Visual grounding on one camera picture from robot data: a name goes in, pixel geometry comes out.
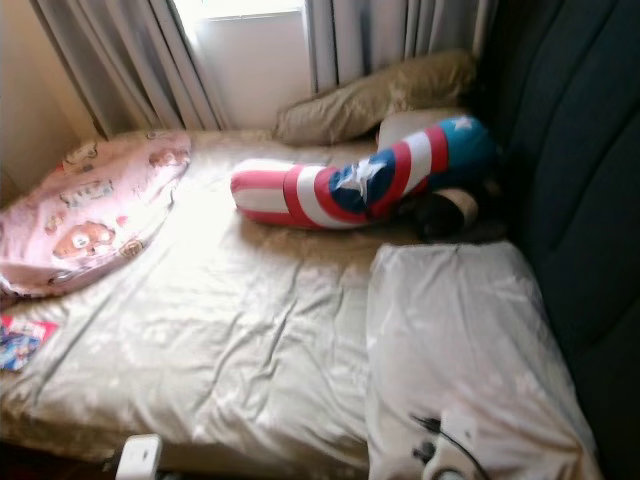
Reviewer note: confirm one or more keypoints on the pink cartoon print blanket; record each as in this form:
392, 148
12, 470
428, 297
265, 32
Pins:
90, 205

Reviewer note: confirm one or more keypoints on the olive floral pillow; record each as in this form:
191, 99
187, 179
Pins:
370, 100

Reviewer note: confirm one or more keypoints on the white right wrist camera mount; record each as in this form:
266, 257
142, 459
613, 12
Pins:
465, 450

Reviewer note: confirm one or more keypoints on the dark padded headboard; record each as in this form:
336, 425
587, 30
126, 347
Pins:
580, 150

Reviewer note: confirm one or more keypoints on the black tan plush toy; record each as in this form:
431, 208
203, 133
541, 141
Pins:
445, 213

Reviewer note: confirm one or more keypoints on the bright window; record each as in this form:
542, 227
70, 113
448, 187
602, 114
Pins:
240, 7

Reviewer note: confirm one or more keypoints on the grey curtain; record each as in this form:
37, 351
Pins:
390, 40
130, 60

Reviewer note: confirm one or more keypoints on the beige floral bed sheet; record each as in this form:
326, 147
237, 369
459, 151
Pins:
240, 300

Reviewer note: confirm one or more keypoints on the plain beige pillow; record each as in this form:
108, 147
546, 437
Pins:
405, 128

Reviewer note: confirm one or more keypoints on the blue red manga book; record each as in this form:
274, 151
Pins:
25, 343

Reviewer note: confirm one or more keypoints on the red white blue star bolster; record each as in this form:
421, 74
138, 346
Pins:
310, 192

